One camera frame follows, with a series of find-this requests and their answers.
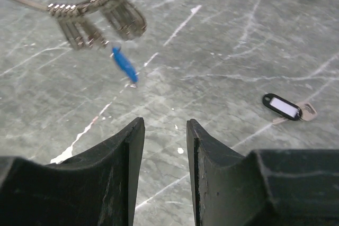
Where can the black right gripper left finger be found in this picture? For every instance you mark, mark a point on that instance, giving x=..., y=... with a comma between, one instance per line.
x=95, y=187

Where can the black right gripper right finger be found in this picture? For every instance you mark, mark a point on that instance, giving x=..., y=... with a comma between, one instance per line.
x=265, y=187

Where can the black key fob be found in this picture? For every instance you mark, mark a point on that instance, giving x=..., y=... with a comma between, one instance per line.
x=287, y=110

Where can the blue key tag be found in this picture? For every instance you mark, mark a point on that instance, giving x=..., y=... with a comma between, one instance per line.
x=125, y=65

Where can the bunch of silver keys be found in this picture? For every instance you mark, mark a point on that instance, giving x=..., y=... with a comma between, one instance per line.
x=84, y=30

